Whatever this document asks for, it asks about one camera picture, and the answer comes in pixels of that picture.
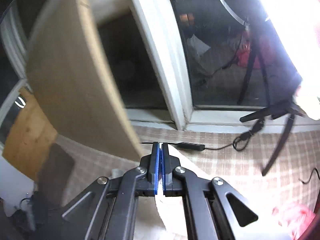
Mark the pine wood board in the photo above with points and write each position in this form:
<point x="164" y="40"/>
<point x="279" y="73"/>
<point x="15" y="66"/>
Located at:
<point x="27" y="135"/>

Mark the light plywood board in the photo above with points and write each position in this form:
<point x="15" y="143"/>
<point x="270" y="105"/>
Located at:
<point x="75" y="80"/>

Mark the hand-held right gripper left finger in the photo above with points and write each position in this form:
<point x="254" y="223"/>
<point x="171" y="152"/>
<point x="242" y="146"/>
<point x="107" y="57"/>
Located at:
<point x="156" y="170"/>

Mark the brown folded cloth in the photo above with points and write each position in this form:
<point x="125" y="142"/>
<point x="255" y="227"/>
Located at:
<point x="56" y="172"/>

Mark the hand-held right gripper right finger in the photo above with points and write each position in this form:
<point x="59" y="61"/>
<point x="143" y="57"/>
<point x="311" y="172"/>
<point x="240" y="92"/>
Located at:
<point x="165" y="170"/>

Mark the black tripod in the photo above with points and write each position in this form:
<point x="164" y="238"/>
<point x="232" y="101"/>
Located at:
<point x="275" y="108"/>

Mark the white window frame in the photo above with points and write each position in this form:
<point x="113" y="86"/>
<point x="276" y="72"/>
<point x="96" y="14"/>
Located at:
<point x="165" y="55"/>

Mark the pink garment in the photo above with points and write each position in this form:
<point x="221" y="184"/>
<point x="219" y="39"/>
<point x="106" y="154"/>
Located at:
<point x="295" y="217"/>

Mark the beige plaid blanket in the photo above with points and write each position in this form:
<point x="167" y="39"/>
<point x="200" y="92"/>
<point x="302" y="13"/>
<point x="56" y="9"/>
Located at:
<point x="237" y="170"/>

